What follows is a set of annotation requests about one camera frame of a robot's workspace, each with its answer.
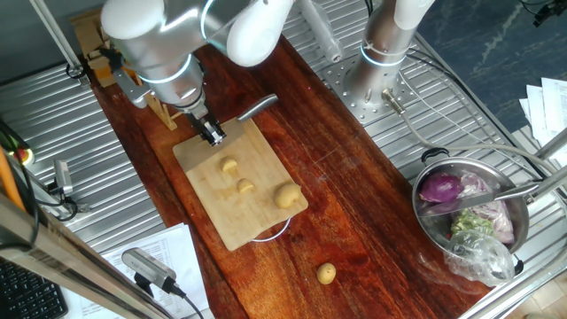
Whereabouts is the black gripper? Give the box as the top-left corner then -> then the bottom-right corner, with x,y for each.
183,101 -> 228,147

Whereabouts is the steel cleaver knife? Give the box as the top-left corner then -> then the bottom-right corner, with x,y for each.
173,93 -> 279,174

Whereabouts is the wooden knife rack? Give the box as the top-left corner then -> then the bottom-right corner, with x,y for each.
144,90 -> 183,132

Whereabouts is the bamboo cutting board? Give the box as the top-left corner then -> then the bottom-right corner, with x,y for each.
172,115 -> 309,253

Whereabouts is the large peeled potato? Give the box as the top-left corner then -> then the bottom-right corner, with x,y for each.
273,182 -> 302,210

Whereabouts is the printed paper sheet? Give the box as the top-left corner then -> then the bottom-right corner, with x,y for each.
61,222 -> 210,319

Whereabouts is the cardboard box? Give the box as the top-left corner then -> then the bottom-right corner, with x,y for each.
70,9 -> 138,89

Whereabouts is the small whole potato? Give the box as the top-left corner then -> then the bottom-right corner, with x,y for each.
315,261 -> 338,285

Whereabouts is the red emergency stop button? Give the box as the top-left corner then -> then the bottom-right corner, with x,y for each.
8,147 -> 35,167

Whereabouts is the orange pole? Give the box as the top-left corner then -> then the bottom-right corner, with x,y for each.
0,148 -> 26,212

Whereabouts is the purple onion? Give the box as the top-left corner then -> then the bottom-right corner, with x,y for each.
418,172 -> 465,204

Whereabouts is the steel cooking pot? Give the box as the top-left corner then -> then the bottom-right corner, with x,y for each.
411,147 -> 532,276

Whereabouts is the black keyboard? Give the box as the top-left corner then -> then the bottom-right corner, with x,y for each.
0,259 -> 70,319

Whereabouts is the green leafy vegetable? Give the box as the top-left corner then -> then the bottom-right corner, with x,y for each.
450,210 -> 495,236

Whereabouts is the clear plastic bag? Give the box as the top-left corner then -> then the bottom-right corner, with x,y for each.
442,230 -> 517,288

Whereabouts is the bag of purple vegetables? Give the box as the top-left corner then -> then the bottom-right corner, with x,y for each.
458,171 -> 516,245

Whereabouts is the slim steel kitchen knife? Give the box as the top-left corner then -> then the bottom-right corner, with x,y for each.
418,182 -> 541,219

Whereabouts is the stack of printed papers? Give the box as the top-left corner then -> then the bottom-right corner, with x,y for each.
518,77 -> 567,167

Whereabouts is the silver camera on stand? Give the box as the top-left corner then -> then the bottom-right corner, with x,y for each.
120,246 -> 178,297

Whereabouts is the small grey camera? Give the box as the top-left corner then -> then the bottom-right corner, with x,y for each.
47,159 -> 75,198

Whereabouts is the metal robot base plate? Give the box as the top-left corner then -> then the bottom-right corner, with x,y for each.
322,52 -> 420,126

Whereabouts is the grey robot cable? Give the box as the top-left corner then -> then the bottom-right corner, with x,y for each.
381,88 -> 567,169

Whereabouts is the aluminium frame bar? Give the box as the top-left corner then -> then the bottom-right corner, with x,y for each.
458,252 -> 567,319
524,164 -> 567,204
28,0 -> 88,85
533,128 -> 567,160
0,192 -> 176,319

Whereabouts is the black overhead camera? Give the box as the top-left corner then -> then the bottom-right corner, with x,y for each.
520,0 -> 567,27

